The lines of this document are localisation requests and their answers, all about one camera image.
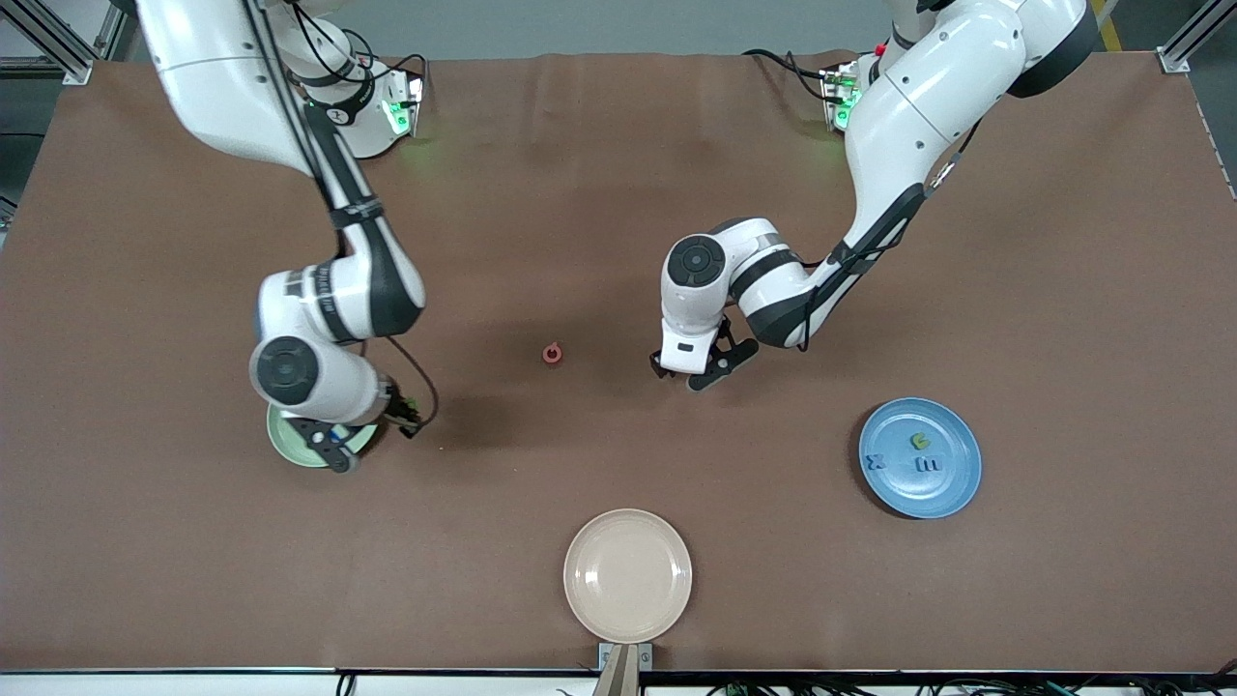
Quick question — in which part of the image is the black base power cable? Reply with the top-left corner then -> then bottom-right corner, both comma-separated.
742,46 -> 834,102
338,27 -> 428,86

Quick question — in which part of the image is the silver base connector box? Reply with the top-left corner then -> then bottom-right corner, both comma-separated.
821,63 -> 863,133
382,72 -> 426,138

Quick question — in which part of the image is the blue plate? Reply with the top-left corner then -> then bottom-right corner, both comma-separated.
858,397 -> 983,520

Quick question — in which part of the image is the white table edge rail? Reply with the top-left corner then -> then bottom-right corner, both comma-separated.
0,665 -> 1237,696

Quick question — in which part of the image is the aluminium frame profile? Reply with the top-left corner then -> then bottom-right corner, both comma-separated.
1157,0 -> 1237,74
0,0 -> 131,86

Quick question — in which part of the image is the brown table mat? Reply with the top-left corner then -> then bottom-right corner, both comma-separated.
0,50 -> 1237,673

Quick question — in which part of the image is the green plate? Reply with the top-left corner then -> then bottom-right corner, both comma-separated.
266,404 -> 380,470

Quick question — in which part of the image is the metal mounting bracket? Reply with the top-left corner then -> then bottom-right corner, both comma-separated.
597,642 -> 654,673

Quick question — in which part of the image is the beige plate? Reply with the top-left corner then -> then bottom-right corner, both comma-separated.
562,508 -> 694,645

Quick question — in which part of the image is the beige camera post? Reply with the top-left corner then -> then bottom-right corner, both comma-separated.
591,646 -> 643,696

